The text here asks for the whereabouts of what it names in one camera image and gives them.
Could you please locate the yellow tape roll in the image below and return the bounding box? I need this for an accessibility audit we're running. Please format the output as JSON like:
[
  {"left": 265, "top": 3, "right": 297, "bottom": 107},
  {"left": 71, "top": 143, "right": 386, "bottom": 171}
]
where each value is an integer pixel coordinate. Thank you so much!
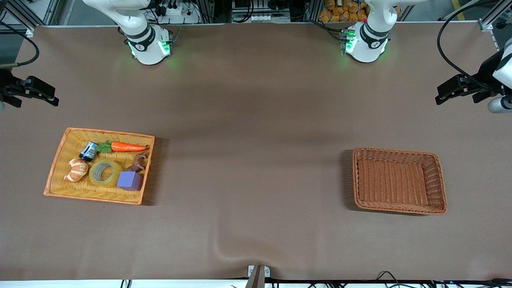
[{"left": 88, "top": 160, "right": 124, "bottom": 188}]

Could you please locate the small blue can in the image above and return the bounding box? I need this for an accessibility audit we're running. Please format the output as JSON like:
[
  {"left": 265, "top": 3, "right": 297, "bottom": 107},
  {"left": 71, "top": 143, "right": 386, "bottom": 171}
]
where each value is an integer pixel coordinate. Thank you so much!
[{"left": 79, "top": 141, "right": 99, "bottom": 162}]

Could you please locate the toy croissant bread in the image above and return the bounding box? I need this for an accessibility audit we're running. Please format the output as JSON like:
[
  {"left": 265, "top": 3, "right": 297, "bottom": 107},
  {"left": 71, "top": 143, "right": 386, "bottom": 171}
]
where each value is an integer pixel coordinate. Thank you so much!
[{"left": 64, "top": 158, "right": 89, "bottom": 183}]

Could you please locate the orange toy carrot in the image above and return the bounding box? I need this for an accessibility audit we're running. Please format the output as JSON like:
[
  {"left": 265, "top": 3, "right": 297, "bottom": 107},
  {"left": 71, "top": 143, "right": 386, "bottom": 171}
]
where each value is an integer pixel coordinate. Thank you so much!
[{"left": 96, "top": 140, "right": 148, "bottom": 154}]

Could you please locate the orange-rimmed yellow wicker tray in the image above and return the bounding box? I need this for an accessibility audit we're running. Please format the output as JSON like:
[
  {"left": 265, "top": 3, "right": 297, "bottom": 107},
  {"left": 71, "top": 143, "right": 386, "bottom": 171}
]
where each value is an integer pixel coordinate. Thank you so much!
[{"left": 43, "top": 128, "right": 156, "bottom": 206}]

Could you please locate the brown wicker basket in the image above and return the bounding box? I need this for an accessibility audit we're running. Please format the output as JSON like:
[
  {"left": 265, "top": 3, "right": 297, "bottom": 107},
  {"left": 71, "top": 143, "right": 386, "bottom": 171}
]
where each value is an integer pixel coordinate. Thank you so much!
[{"left": 352, "top": 147, "right": 448, "bottom": 216}]

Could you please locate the brown pretzel toy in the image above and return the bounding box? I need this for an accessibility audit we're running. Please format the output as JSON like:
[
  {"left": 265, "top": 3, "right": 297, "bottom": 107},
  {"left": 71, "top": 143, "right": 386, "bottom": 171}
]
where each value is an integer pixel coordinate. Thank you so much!
[{"left": 127, "top": 152, "right": 150, "bottom": 173}]

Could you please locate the purple cube block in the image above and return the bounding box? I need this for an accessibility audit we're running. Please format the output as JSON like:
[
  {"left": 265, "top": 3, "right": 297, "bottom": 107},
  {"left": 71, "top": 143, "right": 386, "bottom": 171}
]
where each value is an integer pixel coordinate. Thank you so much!
[{"left": 117, "top": 171, "right": 143, "bottom": 192}]

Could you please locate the bag of orange snacks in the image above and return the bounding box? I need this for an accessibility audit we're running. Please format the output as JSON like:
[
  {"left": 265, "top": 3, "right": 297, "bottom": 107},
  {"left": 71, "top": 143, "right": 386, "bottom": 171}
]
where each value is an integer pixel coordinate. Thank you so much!
[{"left": 318, "top": 0, "right": 402, "bottom": 23}]

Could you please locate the white power strip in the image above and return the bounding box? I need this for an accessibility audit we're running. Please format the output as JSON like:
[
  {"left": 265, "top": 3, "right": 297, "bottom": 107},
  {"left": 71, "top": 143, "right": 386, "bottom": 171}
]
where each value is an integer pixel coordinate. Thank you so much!
[{"left": 249, "top": 14, "right": 291, "bottom": 23}]

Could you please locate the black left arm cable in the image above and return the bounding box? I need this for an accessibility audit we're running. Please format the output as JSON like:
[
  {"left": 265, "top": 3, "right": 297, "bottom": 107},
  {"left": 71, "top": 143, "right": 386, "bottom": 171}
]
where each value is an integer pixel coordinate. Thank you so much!
[{"left": 436, "top": 15, "right": 494, "bottom": 82}]

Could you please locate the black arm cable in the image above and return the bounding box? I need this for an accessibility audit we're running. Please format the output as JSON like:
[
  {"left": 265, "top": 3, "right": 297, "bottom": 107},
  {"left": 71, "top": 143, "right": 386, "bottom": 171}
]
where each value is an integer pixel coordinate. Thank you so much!
[
  {"left": 0, "top": 20, "right": 40, "bottom": 67},
  {"left": 436, "top": 15, "right": 494, "bottom": 82}
]

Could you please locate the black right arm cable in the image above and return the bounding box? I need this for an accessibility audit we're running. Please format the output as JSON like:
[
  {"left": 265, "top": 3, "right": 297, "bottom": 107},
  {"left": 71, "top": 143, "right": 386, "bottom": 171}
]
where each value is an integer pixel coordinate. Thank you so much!
[{"left": 0, "top": 20, "right": 40, "bottom": 67}]

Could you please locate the aluminium frame profile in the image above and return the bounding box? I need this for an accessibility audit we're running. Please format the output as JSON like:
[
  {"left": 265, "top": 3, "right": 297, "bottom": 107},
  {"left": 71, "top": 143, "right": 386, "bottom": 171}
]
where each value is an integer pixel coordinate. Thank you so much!
[
  {"left": 0, "top": 0, "right": 61, "bottom": 33},
  {"left": 478, "top": 0, "right": 512, "bottom": 32}
]

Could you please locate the metal table bracket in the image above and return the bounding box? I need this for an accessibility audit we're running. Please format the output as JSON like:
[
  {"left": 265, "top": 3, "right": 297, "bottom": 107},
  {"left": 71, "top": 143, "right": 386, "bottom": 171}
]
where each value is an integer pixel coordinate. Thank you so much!
[{"left": 245, "top": 264, "right": 271, "bottom": 288}]

